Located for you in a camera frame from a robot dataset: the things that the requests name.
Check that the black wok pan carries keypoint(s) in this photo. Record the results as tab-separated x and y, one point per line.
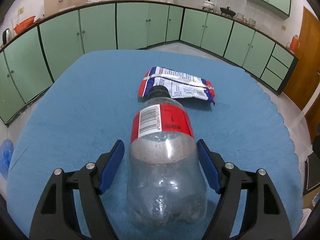
227	12

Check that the orange thermos flask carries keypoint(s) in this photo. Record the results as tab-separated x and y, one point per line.
294	45

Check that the black framed board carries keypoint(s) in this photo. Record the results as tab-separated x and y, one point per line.
312	173

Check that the white cooking pot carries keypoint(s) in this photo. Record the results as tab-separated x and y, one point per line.
208	5

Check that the blue felt table cloth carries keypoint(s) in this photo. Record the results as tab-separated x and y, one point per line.
93	103

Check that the clear plastic bottle red label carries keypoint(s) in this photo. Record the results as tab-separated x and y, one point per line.
166	183

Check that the orange plastic basin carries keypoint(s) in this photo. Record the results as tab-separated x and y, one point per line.
24	25

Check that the blue white snack wrapper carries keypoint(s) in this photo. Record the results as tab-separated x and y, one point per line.
179	85

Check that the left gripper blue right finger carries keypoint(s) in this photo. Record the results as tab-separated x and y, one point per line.
264	214

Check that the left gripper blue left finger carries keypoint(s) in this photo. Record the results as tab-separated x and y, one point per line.
55	215

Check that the left wooden door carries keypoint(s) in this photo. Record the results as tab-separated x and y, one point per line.
305	78

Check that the steel electric kettle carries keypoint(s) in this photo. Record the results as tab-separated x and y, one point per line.
7	36

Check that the green lower kitchen cabinets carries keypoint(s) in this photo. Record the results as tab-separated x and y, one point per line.
34	59

